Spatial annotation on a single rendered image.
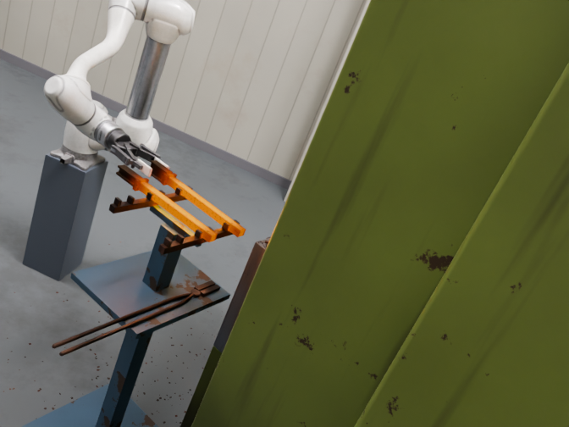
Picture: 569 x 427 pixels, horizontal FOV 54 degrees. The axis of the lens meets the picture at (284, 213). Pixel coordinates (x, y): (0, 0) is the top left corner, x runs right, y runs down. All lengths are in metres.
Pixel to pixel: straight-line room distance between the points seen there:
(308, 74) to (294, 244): 3.31
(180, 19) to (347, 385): 1.55
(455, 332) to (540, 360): 0.15
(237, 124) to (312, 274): 3.53
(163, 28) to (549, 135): 1.68
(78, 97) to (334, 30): 2.90
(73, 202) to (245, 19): 2.49
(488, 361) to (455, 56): 0.58
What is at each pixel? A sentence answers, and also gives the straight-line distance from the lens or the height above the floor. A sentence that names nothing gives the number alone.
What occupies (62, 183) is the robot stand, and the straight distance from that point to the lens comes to 2.71.
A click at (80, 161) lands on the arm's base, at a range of 2.66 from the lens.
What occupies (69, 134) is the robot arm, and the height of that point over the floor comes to 0.73.
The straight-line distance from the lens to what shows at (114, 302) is 1.70.
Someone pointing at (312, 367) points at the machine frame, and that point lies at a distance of 1.45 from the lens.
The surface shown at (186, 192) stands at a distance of 1.79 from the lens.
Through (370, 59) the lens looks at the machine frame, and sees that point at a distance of 1.26.
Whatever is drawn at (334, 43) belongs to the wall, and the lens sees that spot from 4.56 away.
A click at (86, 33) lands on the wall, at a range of 5.28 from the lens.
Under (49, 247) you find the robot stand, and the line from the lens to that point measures 2.88.
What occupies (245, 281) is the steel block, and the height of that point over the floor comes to 0.77.
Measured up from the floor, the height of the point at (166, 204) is 0.99.
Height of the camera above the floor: 1.75
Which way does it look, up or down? 24 degrees down
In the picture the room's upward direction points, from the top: 23 degrees clockwise
